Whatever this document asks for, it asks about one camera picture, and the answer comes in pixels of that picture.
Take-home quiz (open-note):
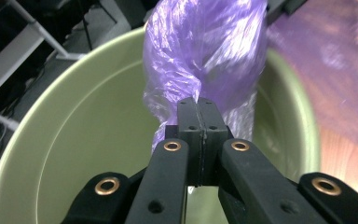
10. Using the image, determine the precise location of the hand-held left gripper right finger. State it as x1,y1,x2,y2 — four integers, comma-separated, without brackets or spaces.
198,97,328,224

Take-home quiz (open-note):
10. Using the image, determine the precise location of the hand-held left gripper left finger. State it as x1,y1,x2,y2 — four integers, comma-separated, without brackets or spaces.
125,96,205,224

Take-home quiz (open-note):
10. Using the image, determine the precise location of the purple plastic bag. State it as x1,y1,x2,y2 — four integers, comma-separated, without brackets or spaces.
142,0,358,156

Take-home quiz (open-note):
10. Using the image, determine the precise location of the green ribbed plastic bin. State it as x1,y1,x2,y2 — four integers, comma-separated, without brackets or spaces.
0,25,322,224

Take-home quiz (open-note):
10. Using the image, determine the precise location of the black tripod stand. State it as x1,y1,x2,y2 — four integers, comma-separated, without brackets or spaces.
76,0,119,51

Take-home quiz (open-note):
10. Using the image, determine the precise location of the white metal desk frame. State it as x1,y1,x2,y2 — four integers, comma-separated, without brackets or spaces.
0,0,87,106

